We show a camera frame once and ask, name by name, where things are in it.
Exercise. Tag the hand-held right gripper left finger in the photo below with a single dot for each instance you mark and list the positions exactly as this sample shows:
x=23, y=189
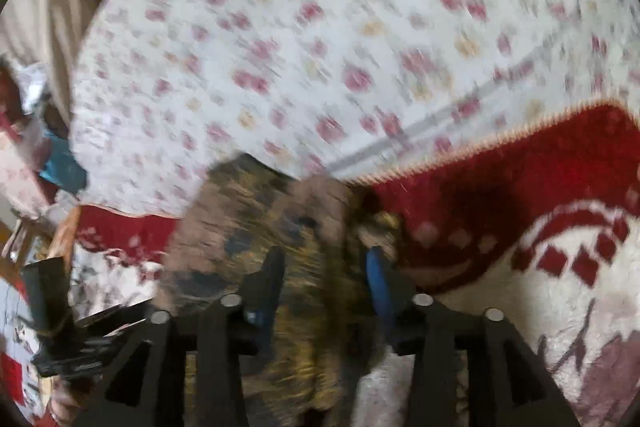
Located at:
x=262, y=294

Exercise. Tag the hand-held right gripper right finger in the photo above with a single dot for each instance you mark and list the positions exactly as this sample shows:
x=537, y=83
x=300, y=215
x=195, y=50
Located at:
x=377, y=279

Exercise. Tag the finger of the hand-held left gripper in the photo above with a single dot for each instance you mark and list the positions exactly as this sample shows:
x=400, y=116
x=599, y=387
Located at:
x=117, y=331
x=115, y=313

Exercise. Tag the brown yellow paisley garment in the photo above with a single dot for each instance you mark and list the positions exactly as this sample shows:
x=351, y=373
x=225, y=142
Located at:
x=300, y=227

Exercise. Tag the person's left hand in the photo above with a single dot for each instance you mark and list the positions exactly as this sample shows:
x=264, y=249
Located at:
x=70, y=404

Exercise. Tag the wooden furniture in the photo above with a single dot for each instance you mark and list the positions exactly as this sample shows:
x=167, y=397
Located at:
x=62, y=237

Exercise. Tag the teal cloth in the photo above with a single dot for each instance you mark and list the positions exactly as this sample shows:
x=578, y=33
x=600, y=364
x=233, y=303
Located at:
x=65, y=164

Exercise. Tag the red and white blanket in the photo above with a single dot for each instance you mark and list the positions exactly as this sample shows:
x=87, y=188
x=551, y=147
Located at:
x=525, y=167

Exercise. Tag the white floral bedsheet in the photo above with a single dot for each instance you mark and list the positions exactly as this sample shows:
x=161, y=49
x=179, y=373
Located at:
x=325, y=32

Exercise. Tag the beige cloth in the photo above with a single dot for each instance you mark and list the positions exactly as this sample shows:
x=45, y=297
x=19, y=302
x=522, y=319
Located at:
x=45, y=17

